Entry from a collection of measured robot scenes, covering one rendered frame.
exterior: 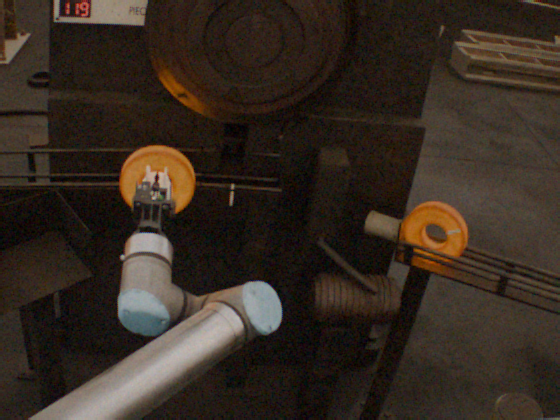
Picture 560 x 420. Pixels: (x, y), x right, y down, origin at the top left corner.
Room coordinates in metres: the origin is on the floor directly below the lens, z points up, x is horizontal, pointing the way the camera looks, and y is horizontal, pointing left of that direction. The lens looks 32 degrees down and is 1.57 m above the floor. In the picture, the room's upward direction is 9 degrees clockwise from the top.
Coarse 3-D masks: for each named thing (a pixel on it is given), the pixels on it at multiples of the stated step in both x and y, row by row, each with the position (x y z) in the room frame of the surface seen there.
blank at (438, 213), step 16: (416, 208) 1.37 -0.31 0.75; (432, 208) 1.34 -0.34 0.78; (448, 208) 1.34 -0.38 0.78; (416, 224) 1.35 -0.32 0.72; (448, 224) 1.32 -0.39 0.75; (464, 224) 1.33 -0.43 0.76; (416, 240) 1.35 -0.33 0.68; (448, 240) 1.32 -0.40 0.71; (464, 240) 1.30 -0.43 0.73; (432, 256) 1.33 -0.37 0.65
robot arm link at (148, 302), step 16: (128, 256) 0.93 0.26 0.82; (144, 256) 0.92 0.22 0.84; (160, 256) 0.94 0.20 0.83; (128, 272) 0.90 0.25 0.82; (144, 272) 0.89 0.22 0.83; (160, 272) 0.91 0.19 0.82; (128, 288) 0.86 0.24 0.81; (144, 288) 0.86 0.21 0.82; (160, 288) 0.88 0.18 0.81; (176, 288) 0.91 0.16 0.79; (128, 304) 0.83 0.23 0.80; (144, 304) 0.83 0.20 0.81; (160, 304) 0.85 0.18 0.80; (176, 304) 0.88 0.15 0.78; (128, 320) 0.83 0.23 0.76; (144, 320) 0.83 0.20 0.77; (160, 320) 0.83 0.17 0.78
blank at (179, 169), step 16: (128, 160) 1.18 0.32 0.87; (144, 160) 1.17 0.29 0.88; (160, 160) 1.17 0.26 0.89; (176, 160) 1.18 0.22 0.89; (128, 176) 1.16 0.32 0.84; (176, 176) 1.18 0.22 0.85; (192, 176) 1.19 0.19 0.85; (128, 192) 1.16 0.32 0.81; (176, 192) 1.18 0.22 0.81; (192, 192) 1.19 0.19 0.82
